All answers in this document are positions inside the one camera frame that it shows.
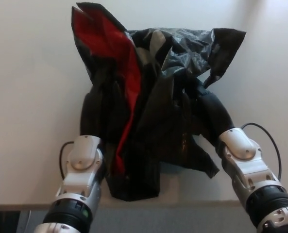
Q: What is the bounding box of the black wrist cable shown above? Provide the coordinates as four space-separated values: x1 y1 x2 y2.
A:
59 141 73 178
240 123 281 181

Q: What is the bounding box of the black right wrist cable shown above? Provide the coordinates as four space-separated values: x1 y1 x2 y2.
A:
240 123 281 181

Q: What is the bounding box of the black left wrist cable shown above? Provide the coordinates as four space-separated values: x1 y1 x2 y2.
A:
59 141 73 178

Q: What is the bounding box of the black Under Armour plastic bag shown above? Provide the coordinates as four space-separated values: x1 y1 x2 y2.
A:
71 1 247 202

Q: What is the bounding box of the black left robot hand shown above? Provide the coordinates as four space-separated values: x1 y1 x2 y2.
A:
80 85 106 139

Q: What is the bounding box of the dark object under desk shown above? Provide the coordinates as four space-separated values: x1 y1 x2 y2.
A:
0 210 21 233

